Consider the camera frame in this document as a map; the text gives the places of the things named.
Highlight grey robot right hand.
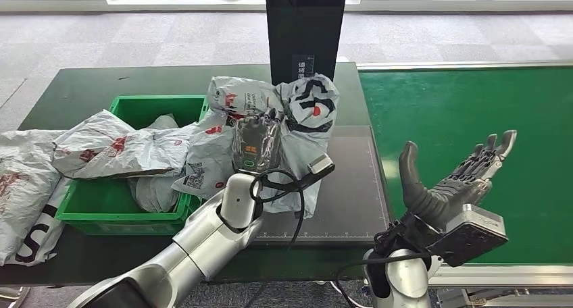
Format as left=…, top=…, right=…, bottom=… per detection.
left=398, top=129, right=518, bottom=231

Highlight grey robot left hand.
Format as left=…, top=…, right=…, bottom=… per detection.
left=230, top=108, right=287, bottom=175

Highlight large grey parcel black print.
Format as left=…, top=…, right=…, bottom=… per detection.
left=171, top=73, right=340, bottom=220

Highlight small grey parcel bag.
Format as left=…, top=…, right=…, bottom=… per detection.
left=127, top=114, right=182, bottom=213

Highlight grey parcel bag red lines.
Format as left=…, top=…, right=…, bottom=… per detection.
left=51, top=110, right=200, bottom=180

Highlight black inbound scanner machine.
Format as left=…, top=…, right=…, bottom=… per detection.
left=250, top=0, right=391, bottom=249

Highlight green conveyor belt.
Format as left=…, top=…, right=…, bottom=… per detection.
left=359, top=66, right=573, bottom=265

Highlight grey parcel bag red print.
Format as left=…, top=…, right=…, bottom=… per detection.
left=0, top=130, right=68, bottom=267

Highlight dark green table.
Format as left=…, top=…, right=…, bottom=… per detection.
left=0, top=61, right=381, bottom=285

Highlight green plastic crate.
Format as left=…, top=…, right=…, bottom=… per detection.
left=54, top=95, right=211, bottom=236

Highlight white window sill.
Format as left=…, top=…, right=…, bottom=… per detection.
left=0, top=0, right=573, bottom=14

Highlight curved grey metal base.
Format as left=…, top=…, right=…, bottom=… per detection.
left=0, top=286, right=30, bottom=308

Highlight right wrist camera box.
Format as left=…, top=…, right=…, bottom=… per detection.
left=425, top=203, right=510, bottom=268

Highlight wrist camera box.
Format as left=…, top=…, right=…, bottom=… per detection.
left=286, top=153, right=336, bottom=193
left=425, top=203, right=510, bottom=268

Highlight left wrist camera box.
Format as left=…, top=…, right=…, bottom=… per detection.
left=286, top=153, right=336, bottom=193

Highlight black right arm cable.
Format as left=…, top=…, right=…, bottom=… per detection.
left=333, top=221, right=433, bottom=308

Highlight white cable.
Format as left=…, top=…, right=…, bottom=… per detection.
left=330, top=281, right=359, bottom=308

